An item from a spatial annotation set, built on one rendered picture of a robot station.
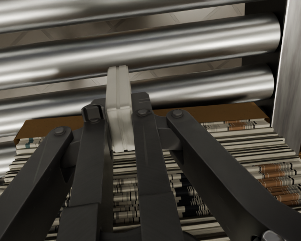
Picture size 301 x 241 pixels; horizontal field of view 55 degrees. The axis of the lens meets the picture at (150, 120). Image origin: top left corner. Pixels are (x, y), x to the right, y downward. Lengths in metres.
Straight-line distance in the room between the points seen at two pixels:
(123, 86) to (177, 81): 0.19
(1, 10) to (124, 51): 0.13
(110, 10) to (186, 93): 0.13
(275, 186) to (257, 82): 0.16
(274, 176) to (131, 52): 0.20
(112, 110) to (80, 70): 0.19
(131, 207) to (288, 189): 0.13
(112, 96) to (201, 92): 0.21
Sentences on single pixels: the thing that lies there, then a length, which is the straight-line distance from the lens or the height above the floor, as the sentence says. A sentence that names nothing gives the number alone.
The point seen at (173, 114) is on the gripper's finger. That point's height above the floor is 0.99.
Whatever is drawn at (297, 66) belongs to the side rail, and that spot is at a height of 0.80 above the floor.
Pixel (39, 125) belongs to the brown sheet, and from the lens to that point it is 0.36.
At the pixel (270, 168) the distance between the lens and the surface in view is 0.29.
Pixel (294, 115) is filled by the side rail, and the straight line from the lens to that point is 0.44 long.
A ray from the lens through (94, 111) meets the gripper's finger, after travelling 0.16.
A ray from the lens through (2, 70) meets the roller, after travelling 0.37.
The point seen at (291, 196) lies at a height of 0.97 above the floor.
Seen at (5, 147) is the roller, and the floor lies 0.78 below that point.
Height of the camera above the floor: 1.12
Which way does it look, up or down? 59 degrees down
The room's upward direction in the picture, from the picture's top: 169 degrees clockwise
